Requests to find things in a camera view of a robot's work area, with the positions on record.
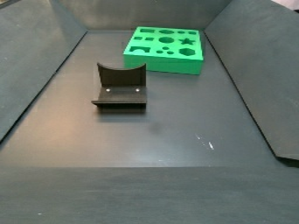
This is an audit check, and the black curved object stand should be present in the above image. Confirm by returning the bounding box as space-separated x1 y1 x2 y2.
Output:
92 63 147 107

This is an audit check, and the green shape sorter block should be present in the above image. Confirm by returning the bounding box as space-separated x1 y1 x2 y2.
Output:
123 26 204 75

